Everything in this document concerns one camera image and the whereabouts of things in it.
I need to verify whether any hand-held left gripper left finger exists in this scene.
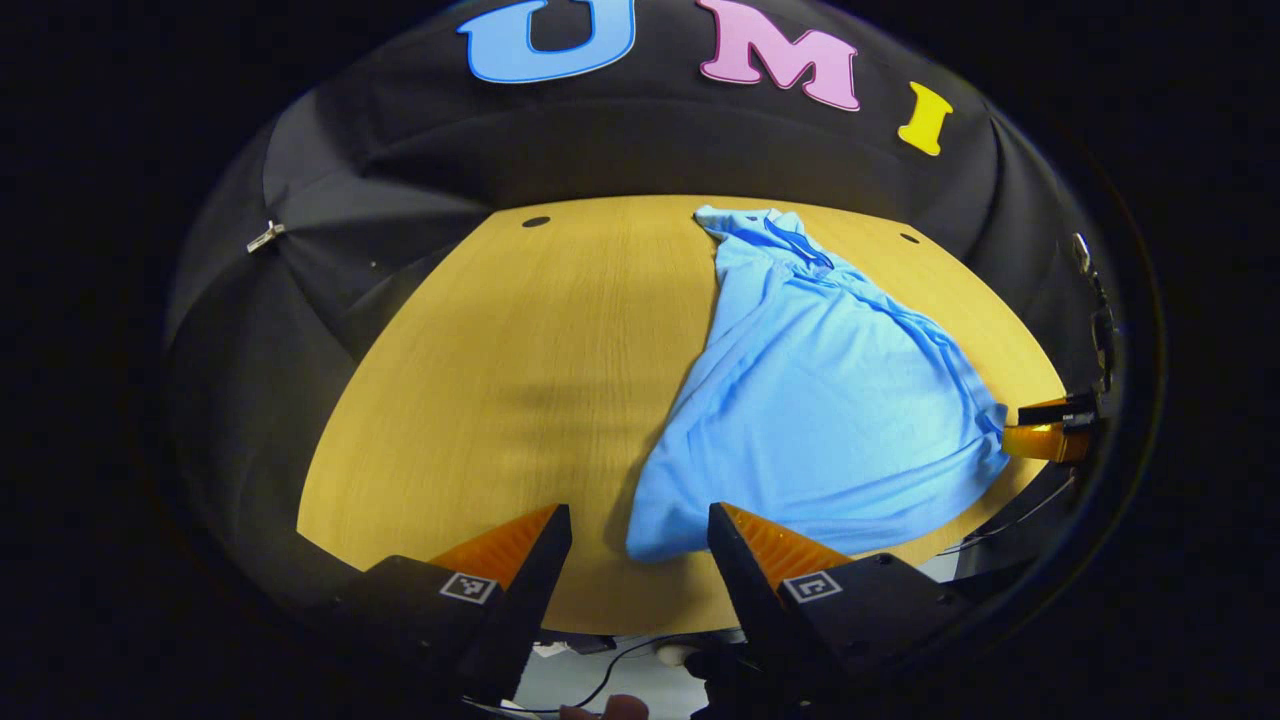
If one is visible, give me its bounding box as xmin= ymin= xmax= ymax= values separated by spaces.
xmin=335 ymin=503 xmax=573 ymax=706

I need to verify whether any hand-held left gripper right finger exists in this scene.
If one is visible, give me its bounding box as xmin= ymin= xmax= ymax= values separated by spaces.
xmin=706 ymin=502 xmax=976 ymax=716

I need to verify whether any light blue T-shirt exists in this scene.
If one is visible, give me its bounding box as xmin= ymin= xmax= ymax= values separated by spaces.
xmin=625 ymin=205 xmax=1011 ymax=563

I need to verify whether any black backdrop cloth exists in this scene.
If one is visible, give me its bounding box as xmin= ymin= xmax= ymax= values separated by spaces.
xmin=165 ymin=0 xmax=1116 ymax=611

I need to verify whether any black floor cable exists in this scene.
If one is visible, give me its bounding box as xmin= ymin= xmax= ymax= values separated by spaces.
xmin=470 ymin=633 xmax=701 ymax=715

